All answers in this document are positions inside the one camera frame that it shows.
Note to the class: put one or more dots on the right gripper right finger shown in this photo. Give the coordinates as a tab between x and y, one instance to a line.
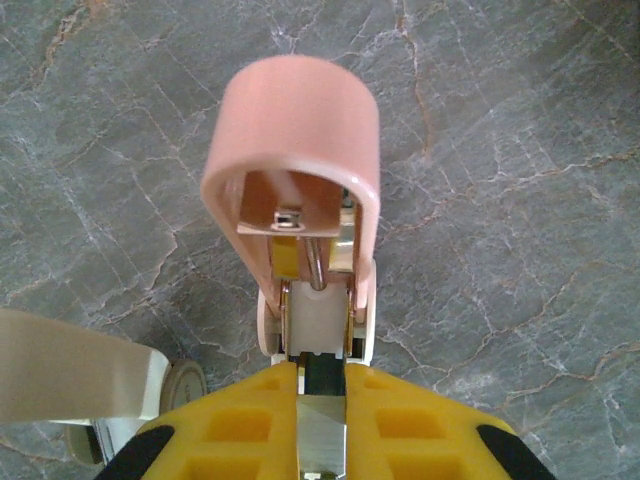
425	440

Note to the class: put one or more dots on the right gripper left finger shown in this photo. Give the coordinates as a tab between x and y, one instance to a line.
225	440

